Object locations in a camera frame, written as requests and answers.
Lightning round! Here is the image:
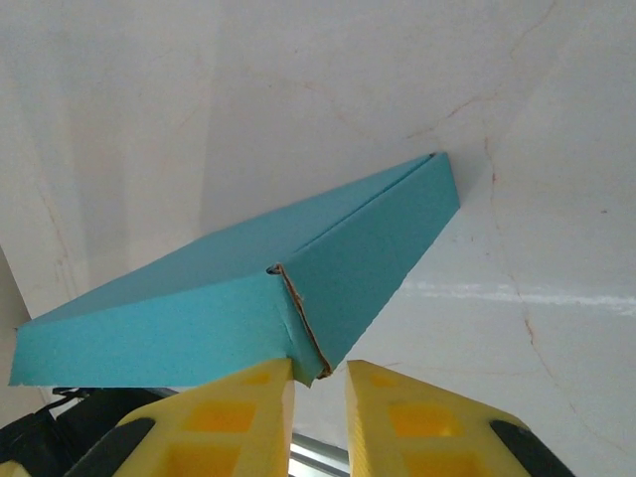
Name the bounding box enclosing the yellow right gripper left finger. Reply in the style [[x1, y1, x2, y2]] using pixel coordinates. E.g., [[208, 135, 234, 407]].
[[64, 357, 297, 477]]

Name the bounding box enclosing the long aluminium frame beam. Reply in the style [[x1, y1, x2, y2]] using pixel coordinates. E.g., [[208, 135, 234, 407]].
[[289, 430, 350, 477]]

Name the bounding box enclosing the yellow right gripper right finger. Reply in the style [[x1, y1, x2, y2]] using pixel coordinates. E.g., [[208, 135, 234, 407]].
[[344, 360, 580, 477]]

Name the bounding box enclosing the teal white paper box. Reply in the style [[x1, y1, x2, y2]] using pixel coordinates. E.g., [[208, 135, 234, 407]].
[[7, 151, 461, 390]]

